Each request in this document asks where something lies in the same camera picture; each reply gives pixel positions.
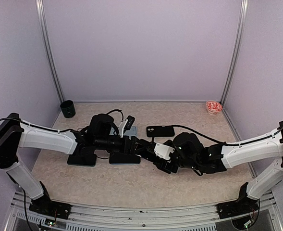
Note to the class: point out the right aluminium post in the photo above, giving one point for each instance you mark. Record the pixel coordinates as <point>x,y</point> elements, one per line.
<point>236,51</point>

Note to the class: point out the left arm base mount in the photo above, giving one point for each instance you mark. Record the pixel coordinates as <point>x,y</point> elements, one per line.
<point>45,206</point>

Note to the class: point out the aluminium post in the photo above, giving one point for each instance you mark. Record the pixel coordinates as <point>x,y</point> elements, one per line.
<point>47,46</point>
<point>236,51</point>

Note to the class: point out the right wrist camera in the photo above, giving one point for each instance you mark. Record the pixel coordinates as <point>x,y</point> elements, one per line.
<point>163,151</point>

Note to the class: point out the teal-edged phone left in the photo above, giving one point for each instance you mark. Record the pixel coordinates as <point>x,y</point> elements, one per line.
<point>86,161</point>

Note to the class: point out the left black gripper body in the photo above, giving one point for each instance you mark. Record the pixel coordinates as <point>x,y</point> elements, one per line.
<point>120,148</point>

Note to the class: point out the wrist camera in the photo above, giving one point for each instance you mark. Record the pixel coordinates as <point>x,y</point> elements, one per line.
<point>126,125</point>
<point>163,151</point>

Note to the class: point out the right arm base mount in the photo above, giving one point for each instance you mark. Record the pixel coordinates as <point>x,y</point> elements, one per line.
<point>241,205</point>

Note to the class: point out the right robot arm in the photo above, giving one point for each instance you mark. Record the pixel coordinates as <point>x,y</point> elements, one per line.
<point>186,151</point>

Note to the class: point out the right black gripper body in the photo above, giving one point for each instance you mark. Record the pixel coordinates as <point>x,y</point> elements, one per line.
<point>166,167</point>

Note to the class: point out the blue-edged phone middle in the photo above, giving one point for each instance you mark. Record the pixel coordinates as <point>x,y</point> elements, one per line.
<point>124,159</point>

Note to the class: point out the dark green cup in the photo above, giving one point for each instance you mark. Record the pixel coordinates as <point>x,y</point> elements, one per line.
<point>68,109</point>

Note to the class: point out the left aluminium post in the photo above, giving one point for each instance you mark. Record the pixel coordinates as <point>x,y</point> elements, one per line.
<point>47,46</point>

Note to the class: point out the red patterned bowl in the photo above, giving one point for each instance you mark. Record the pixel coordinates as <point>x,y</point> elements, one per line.
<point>213,107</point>

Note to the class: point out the black phone case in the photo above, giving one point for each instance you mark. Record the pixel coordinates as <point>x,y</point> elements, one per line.
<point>160,131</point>

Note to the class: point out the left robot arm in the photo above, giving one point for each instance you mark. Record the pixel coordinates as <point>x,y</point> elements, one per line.
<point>100,134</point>

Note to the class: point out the aluminium front rail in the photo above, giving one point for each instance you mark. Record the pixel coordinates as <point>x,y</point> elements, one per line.
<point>185,218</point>

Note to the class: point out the light blue phone case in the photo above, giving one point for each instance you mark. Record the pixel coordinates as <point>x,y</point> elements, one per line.
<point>131,132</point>

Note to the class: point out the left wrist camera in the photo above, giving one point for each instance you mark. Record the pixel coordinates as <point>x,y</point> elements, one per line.
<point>126,125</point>

